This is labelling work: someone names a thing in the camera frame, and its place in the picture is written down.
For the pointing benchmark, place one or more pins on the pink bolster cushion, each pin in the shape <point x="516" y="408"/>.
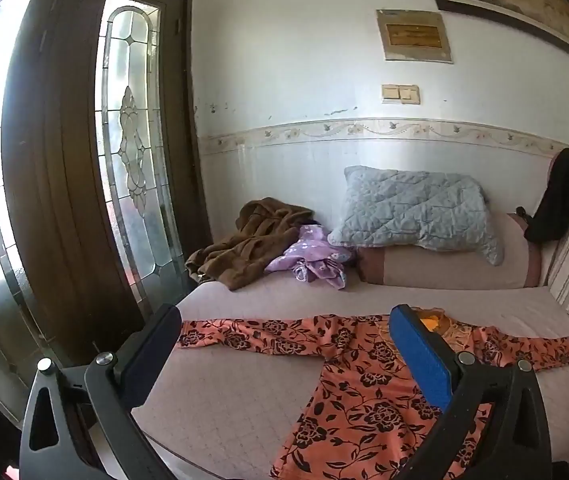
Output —
<point x="439" y="270"/>

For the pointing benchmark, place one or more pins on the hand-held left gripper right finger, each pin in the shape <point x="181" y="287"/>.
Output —
<point x="424" y="360"/>

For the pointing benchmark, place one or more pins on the purple patterned garment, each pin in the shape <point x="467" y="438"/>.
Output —
<point x="309" y="255"/>

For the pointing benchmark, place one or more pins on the orange black floral shirt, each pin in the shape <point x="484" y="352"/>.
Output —
<point x="354" y="400"/>

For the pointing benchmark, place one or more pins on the black garment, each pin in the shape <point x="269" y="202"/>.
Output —
<point x="564" y="185"/>

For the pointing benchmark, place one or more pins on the beige wall light switch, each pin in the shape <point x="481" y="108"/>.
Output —
<point x="400" y="94"/>

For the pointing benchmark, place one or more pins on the brown fleece robe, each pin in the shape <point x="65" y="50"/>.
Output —
<point x="244" y="250"/>

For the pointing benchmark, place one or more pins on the pink quilted sofa bed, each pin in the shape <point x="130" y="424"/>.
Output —
<point x="244" y="400"/>

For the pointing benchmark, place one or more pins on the wooden stained glass door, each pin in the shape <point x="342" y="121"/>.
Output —
<point x="59" y="160"/>

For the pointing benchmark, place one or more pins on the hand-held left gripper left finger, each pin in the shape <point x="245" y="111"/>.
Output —
<point x="154" y="360"/>

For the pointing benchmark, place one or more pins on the grey-blue quilted pillow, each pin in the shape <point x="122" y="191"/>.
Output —
<point x="414" y="210"/>

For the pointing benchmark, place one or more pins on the wall plaque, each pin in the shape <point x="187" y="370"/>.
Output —
<point x="414" y="35"/>

